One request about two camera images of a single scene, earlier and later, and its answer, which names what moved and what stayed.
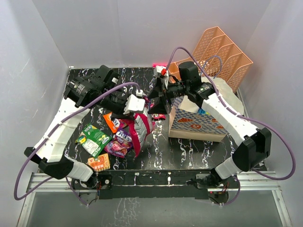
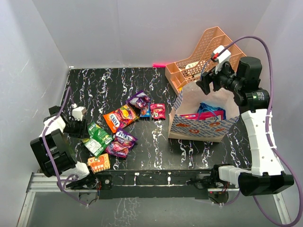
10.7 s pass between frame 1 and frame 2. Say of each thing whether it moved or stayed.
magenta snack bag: moved
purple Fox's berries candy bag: stayed
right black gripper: moved
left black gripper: moved
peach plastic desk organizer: stayed
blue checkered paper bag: stayed
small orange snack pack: stayed
